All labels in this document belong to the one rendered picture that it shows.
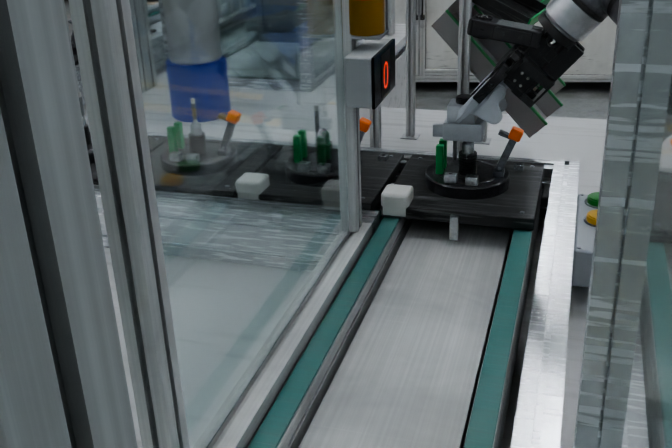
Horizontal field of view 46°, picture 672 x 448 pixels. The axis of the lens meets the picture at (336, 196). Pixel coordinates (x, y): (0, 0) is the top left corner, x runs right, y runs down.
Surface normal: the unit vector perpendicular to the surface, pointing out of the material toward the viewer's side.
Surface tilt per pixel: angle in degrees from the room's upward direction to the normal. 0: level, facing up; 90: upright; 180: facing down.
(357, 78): 90
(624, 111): 90
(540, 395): 0
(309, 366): 0
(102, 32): 90
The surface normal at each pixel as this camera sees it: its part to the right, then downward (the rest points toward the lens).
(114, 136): -0.29, 0.39
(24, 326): 0.95, 0.08
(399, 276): -0.04, -0.92
